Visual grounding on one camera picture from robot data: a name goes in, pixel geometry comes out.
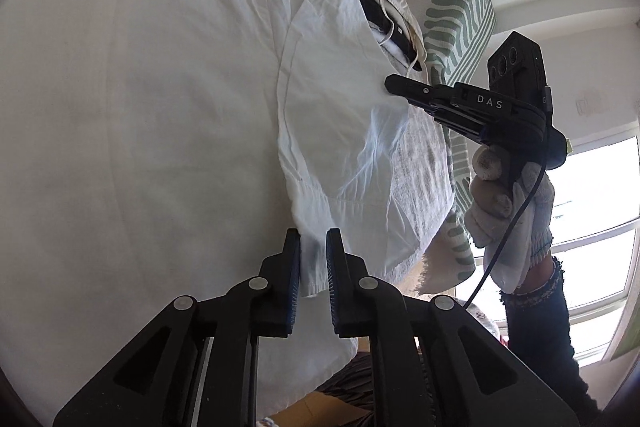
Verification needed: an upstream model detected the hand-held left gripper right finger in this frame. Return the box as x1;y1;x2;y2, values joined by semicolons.
325;228;581;427

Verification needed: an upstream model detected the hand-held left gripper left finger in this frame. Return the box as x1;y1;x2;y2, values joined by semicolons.
52;228;302;427

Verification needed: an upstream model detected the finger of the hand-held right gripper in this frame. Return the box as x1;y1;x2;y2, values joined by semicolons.
385;74;488;142

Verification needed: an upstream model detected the white framed window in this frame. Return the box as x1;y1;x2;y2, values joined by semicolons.
545;127;640;363

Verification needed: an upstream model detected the person's right forearm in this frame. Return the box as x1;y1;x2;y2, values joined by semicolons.
500;257;608;427

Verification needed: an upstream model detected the green striped white pillow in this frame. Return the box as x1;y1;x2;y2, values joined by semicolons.
397;0;497;295

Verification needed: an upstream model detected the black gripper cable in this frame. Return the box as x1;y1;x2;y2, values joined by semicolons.
465;164;546;308

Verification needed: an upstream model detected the person's right hand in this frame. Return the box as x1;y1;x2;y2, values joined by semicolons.
464;146;556;293

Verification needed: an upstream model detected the white long-sleeved shirt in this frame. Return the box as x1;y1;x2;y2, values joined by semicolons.
0;0;436;418

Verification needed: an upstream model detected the cardboard box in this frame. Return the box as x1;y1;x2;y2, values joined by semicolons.
255;387;376;427

